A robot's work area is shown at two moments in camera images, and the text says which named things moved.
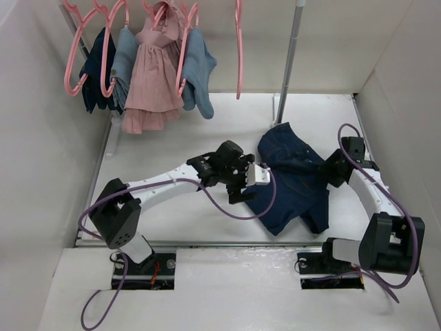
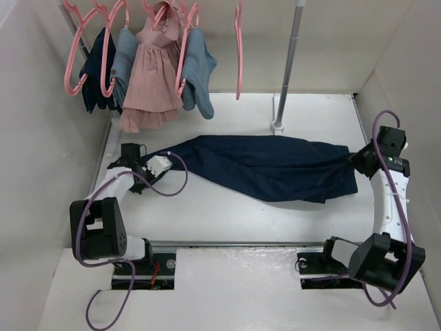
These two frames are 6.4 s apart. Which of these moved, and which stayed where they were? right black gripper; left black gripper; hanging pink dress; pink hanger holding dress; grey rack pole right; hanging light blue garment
Moved: left black gripper; right black gripper
Stayed: hanging pink dress; hanging light blue garment; pink hanger holding dress; grey rack pole right
